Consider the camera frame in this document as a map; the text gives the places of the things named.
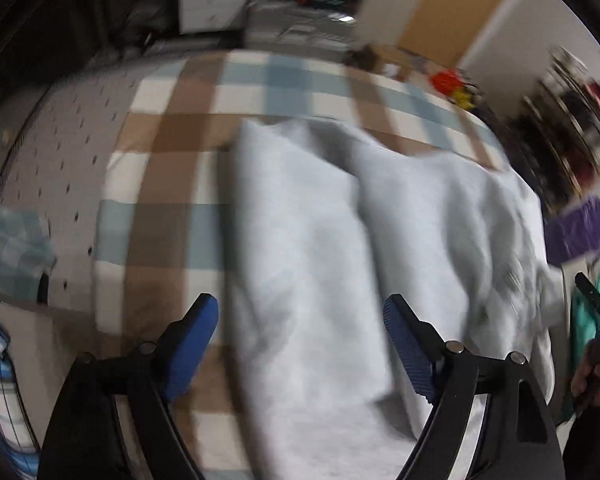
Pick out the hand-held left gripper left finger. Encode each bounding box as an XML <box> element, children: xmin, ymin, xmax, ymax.
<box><xmin>37</xmin><ymin>292</ymin><xmax>220</xmax><ymax>480</ymax></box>

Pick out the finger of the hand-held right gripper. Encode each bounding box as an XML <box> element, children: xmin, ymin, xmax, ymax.
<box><xmin>575</xmin><ymin>272</ymin><xmax>600</xmax><ymax>336</ymax></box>

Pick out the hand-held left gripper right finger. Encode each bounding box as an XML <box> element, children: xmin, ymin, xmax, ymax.
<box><xmin>383</xmin><ymin>294</ymin><xmax>566</xmax><ymax>480</ymax></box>

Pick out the light grey sweatshirt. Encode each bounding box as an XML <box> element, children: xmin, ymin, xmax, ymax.
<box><xmin>227</xmin><ymin>116</ymin><xmax>556</xmax><ymax>480</ymax></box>

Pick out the person's right forearm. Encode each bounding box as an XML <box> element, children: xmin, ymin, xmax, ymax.
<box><xmin>562</xmin><ymin>402</ymin><xmax>600</xmax><ymax>480</ymax></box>

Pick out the teal garment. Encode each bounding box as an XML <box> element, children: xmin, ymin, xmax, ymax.
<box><xmin>570</xmin><ymin>269</ymin><xmax>600</xmax><ymax>376</ymax></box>

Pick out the purple bag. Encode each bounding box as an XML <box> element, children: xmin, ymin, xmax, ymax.
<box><xmin>545</xmin><ymin>197</ymin><xmax>600</xmax><ymax>266</ymax></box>

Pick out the blue white striped garment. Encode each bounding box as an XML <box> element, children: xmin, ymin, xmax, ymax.
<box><xmin>0</xmin><ymin>299</ymin><xmax>38</xmax><ymax>480</ymax></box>

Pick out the blue plaid cloth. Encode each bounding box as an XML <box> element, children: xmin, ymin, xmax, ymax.
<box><xmin>0</xmin><ymin>204</ymin><xmax>57</xmax><ymax>306</ymax></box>

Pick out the brown blue plaid blanket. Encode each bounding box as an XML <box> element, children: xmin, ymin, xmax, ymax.
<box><xmin>92</xmin><ymin>50</ymin><xmax>511</xmax><ymax>480</ymax></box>

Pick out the grey dotted bed sheet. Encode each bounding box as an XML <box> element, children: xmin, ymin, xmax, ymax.
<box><xmin>0</xmin><ymin>65</ymin><xmax>191</xmax><ymax>311</ymax></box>

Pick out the black backpack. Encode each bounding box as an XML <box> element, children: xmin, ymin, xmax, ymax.
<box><xmin>120</xmin><ymin>0</ymin><xmax>178</xmax><ymax>46</ymax></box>

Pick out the silver suitcase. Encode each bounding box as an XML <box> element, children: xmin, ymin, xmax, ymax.
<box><xmin>245</xmin><ymin>0</ymin><xmax>361</xmax><ymax>48</ymax></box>

